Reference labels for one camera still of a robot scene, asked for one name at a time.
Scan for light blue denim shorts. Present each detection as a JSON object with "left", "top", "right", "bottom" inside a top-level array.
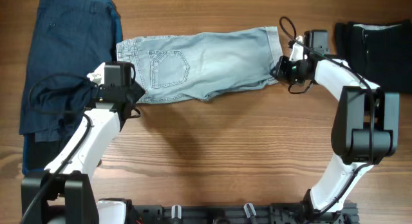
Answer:
[{"left": 117, "top": 26, "right": 283, "bottom": 104}]

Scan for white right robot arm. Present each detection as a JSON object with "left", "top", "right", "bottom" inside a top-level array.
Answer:
[{"left": 270, "top": 56, "right": 399, "bottom": 218}]

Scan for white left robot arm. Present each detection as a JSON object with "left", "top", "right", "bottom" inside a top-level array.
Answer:
[{"left": 21, "top": 79, "right": 145, "bottom": 223}]

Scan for dark blue folded garment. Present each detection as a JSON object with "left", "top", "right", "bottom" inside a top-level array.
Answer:
[{"left": 19, "top": 0, "right": 122, "bottom": 174}]

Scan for black folded garment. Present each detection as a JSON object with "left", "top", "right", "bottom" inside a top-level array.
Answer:
[{"left": 334, "top": 19, "right": 411, "bottom": 94}]

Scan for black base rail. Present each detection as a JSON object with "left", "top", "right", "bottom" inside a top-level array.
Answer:
[{"left": 128, "top": 203, "right": 360, "bottom": 224}]

